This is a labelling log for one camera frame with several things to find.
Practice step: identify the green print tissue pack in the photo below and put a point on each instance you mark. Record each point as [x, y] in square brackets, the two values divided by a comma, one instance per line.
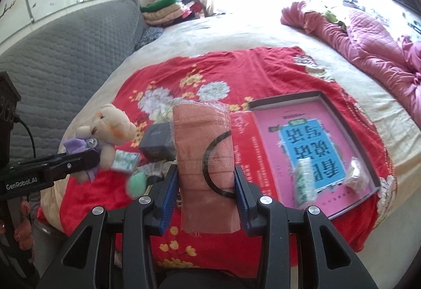
[125, 160]
[304, 183]

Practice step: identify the grey quilted headboard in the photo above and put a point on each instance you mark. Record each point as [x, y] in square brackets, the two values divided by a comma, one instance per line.
[65, 58]

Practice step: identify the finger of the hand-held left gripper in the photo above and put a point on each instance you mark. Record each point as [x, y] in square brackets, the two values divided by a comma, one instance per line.
[75, 164]

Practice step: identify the beige plush toy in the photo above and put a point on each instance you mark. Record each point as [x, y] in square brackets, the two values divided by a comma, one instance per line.
[110, 131]

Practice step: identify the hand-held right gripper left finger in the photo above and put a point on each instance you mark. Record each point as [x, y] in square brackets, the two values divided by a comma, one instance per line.
[167, 201]

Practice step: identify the stack of folded clothes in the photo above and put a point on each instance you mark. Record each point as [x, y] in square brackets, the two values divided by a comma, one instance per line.
[171, 7]

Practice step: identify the cream bed sheet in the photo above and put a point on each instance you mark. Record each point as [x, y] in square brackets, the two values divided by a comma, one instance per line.
[236, 30]

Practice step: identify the mint green puff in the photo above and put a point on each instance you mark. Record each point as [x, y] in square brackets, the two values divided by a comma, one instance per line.
[138, 183]

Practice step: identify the green cloth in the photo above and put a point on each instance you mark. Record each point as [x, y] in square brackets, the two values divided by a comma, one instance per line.
[330, 15]

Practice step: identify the dark patterned pillow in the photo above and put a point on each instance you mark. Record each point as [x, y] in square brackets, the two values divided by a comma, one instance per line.
[148, 36]

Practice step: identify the red floral blanket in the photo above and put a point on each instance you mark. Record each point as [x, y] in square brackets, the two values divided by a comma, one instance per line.
[184, 85]

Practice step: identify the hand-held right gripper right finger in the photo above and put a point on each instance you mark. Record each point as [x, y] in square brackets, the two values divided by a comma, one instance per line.
[242, 206]

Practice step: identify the black elastic hair band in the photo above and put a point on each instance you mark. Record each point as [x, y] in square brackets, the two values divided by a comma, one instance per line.
[207, 174]

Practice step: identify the pink quilt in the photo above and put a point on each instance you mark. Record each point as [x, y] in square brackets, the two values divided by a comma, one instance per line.
[371, 45]

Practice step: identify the dark blue box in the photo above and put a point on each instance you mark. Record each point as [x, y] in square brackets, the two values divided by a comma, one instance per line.
[156, 141]

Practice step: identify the red gift box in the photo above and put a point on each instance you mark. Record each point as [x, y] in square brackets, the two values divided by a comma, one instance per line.
[283, 144]

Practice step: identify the pink face mask pack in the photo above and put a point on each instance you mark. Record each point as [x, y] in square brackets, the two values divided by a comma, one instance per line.
[200, 160]

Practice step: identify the clear plastic packet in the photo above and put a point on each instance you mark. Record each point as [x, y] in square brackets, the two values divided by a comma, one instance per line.
[356, 174]

